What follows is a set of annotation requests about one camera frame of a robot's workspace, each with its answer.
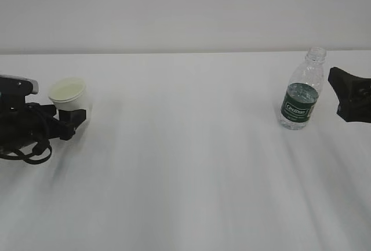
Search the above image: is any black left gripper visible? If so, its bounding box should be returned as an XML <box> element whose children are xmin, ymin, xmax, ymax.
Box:
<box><xmin>1</xmin><ymin>103</ymin><xmax>87</xmax><ymax>152</ymax></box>

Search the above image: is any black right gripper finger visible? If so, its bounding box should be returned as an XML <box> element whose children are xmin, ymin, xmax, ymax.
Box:
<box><xmin>328</xmin><ymin>67</ymin><xmax>370</xmax><ymax>123</ymax></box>

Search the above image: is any white paper cup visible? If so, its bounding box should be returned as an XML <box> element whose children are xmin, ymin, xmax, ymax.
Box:
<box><xmin>48</xmin><ymin>77</ymin><xmax>86</xmax><ymax>103</ymax></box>
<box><xmin>50</xmin><ymin>91</ymin><xmax>92</xmax><ymax>122</ymax></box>

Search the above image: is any clear green-label water bottle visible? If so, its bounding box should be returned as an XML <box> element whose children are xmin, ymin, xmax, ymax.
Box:
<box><xmin>279</xmin><ymin>47</ymin><xmax>326</xmax><ymax>130</ymax></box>

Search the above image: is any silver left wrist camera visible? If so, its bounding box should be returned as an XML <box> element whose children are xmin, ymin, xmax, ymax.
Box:
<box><xmin>1</xmin><ymin>75</ymin><xmax>39</xmax><ymax>112</ymax></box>

